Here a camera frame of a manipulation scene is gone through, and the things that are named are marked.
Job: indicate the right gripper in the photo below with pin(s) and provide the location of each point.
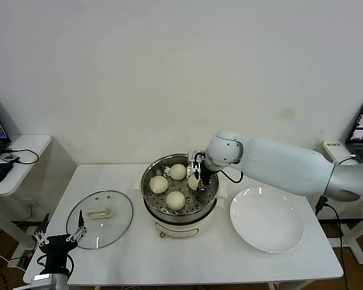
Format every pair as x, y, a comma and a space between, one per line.
199, 161

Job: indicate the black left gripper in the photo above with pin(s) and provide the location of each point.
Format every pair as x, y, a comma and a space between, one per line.
57, 250

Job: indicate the white steamed baozi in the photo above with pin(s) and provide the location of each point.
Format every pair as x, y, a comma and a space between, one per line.
178, 172
159, 185
191, 183
175, 201

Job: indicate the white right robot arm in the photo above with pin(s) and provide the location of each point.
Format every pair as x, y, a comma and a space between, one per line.
284, 166

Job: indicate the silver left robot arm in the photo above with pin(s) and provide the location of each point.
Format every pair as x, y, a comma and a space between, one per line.
48, 281

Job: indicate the stainless steel steamer basket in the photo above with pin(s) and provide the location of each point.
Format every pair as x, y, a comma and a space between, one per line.
199, 201

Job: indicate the cream electric cooking pot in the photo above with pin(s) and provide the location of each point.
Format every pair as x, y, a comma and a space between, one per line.
181, 231

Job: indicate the white round plate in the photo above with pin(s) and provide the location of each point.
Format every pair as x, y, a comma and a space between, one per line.
265, 220

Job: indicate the white side table rounded corner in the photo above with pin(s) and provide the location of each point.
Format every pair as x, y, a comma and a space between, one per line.
27, 151

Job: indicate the small black usb hub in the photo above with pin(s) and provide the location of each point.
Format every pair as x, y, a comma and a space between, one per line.
10, 158

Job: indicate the white label black print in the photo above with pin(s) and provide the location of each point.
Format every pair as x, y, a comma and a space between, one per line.
334, 144

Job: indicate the white side table with label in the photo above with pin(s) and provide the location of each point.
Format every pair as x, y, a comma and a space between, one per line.
357, 229

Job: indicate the white wall socket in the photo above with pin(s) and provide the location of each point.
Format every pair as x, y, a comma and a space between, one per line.
30, 206

